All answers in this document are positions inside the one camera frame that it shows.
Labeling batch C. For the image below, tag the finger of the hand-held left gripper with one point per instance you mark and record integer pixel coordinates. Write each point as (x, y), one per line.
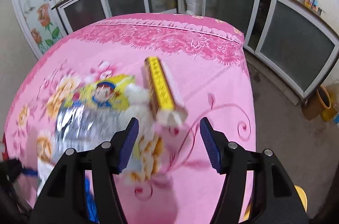
(13, 168)

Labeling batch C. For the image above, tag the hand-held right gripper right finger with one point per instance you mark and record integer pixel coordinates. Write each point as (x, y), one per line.
(210, 144)

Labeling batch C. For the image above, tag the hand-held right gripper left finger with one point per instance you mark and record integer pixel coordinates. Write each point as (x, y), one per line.
(128, 144)

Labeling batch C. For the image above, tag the white tissue wad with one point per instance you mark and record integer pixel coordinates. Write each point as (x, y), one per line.
(137, 102)

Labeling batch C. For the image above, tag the yellow cartoon snack wrapper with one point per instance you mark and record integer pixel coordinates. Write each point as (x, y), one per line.
(106, 94)

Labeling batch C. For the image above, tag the blue plastic bag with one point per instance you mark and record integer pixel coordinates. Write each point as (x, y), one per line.
(90, 200)

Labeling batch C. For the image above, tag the yellow and brown carton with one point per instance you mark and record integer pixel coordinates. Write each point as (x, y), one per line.
(161, 83)

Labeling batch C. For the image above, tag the yellow-rimmed black trash bin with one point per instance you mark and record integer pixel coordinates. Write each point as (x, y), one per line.
(300, 197)

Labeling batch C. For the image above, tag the pink floral tablecloth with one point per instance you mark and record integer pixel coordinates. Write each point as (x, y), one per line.
(198, 81)

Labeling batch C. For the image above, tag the brown ceramic jar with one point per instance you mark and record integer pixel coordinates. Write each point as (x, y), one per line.
(315, 107)

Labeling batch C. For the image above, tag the cooking oil jug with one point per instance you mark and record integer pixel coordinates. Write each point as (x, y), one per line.
(331, 112)

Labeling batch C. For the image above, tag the kitchen counter cabinet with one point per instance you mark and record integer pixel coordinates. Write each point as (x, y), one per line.
(291, 41)

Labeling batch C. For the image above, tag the metal faucet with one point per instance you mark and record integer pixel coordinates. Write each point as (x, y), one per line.
(315, 1)

